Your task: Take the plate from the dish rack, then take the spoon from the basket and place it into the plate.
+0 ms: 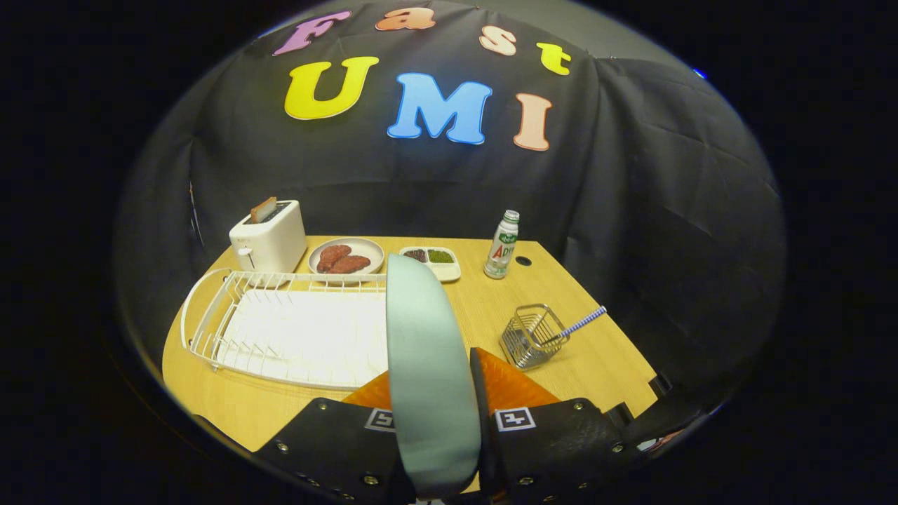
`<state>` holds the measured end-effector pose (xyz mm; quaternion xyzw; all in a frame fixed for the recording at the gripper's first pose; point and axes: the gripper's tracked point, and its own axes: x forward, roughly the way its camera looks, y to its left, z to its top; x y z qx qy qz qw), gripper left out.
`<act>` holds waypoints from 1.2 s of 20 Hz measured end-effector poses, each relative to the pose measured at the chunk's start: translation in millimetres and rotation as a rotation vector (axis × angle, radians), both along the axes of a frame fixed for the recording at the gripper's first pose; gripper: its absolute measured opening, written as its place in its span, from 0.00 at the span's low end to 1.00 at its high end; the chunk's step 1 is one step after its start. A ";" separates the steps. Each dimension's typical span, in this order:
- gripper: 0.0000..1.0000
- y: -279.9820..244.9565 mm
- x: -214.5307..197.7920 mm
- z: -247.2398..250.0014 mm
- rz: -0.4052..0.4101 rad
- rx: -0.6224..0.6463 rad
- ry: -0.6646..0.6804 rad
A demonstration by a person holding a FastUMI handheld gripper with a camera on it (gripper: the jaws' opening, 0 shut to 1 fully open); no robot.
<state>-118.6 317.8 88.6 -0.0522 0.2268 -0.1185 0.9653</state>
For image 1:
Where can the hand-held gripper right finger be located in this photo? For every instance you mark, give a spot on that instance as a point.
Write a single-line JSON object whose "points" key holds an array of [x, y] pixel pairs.
{"points": [[554, 449]]}

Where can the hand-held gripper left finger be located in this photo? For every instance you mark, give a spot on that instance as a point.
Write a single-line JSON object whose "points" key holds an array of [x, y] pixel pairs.
{"points": [[330, 442]]}

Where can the pale green plate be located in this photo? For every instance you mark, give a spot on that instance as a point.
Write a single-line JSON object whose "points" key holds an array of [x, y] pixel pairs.
{"points": [[431, 379]]}

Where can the pink plate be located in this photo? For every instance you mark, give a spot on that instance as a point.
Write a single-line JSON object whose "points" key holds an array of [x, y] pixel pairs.
{"points": [[365, 247]]}

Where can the black table edge clamp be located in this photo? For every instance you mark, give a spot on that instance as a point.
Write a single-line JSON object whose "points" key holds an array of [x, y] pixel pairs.
{"points": [[660, 384], [620, 414]]}

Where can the brown meat piece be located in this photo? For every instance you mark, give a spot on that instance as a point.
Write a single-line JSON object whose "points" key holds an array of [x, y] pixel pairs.
{"points": [[351, 264], [332, 255]]}

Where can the pile of dark red beans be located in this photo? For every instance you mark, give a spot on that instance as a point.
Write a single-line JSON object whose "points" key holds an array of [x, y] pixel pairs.
{"points": [[415, 254]]}

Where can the white and green drink bottle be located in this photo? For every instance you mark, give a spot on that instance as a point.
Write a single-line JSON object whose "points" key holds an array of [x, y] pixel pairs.
{"points": [[501, 249]]}

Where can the white divided tray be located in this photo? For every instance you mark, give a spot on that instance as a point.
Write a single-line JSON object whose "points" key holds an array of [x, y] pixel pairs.
{"points": [[449, 270]]}

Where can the white toaster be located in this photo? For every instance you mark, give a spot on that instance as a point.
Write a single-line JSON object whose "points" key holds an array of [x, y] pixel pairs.
{"points": [[273, 242]]}

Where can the pile of green beans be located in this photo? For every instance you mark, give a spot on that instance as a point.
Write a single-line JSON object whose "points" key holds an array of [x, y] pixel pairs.
{"points": [[440, 256]]}

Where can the slice of toast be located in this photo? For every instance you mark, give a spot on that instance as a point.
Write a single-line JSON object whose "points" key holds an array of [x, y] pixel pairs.
{"points": [[264, 209]]}

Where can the black backdrop cloth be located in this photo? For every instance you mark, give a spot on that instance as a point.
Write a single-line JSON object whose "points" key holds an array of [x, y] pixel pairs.
{"points": [[631, 175]]}

